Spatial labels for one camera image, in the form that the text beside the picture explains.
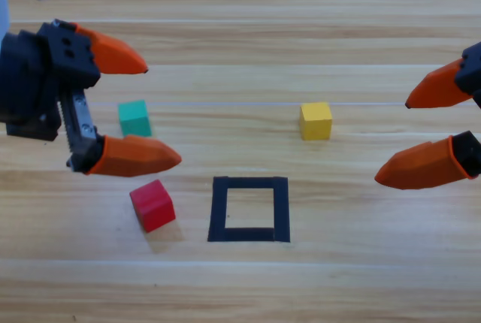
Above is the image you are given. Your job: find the yellow wooden cube block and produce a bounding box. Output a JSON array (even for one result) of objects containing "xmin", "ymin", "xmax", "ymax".
[{"xmin": 299, "ymin": 101, "xmax": 334, "ymax": 141}]

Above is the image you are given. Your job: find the black tape square outline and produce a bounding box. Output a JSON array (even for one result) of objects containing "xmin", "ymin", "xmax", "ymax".
[{"xmin": 207, "ymin": 176, "xmax": 292, "ymax": 243}]

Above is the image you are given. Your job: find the green wooden cube block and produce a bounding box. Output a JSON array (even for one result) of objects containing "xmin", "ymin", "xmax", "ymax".
[{"xmin": 117, "ymin": 99, "xmax": 153, "ymax": 138}]

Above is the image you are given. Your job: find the red wooden cube block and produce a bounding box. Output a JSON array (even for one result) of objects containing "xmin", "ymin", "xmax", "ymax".
[{"xmin": 129, "ymin": 179, "xmax": 177, "ymax": 234}]

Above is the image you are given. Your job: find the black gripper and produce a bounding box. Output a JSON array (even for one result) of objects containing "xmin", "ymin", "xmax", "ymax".
[
  {"xmin": 0, "ymin": 18, "xmax": 149, "ymax": 174},
  {"xmin": 374, "ymin": 41, "xmax": 481, "ymax": 191}
]

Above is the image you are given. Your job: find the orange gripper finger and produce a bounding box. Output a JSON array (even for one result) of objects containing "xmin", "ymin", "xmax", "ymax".
[{"xmin": 86, "ymin": 134, "xmax": 183, "ymax": 178}]

